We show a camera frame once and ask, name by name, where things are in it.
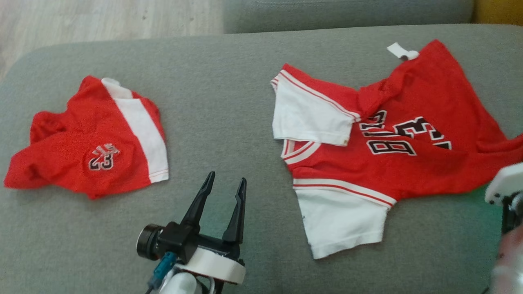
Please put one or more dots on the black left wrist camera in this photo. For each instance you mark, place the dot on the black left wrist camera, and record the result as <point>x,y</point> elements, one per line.
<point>175,241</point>

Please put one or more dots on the grey seamed sofa cushion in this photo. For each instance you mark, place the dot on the grey seamed sofa cushion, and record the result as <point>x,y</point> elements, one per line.
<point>347,14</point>

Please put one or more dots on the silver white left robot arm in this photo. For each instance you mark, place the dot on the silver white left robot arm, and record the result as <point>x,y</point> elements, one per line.
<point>179,283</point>

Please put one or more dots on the grey fabric sofa seat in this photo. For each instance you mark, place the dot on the grey fabric sofa seat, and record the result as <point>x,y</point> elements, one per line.
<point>224,102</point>

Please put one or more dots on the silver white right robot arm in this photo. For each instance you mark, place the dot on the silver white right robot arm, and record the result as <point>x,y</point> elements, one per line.
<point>508,261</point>

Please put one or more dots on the red white basketball shorts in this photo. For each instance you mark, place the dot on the red white basketball shorts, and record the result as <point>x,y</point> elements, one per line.
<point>65,155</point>

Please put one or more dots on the yellow upholstered chair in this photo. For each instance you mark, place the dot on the yellow upholstered chair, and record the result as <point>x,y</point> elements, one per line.
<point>498,10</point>

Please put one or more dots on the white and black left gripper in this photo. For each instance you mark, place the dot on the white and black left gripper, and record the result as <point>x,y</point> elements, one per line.
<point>216,265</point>

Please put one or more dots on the red white basketball jersey shirt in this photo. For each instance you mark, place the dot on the red white basketball jersey shirt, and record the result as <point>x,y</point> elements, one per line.
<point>429,102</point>

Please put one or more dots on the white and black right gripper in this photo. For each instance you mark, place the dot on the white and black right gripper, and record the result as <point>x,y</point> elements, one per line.
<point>506,183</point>

